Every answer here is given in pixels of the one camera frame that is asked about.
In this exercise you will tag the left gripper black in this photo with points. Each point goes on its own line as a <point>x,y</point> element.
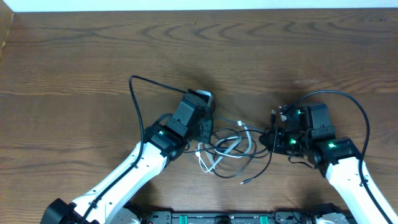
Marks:
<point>206,131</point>

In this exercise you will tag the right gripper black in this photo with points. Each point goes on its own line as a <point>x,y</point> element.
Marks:
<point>277,142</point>

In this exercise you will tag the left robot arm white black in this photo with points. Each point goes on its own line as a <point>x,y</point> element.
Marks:
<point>163,142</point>

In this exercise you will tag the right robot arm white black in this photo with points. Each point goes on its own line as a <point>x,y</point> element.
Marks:
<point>338,160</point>

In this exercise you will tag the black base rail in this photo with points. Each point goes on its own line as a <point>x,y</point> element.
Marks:
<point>165,217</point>

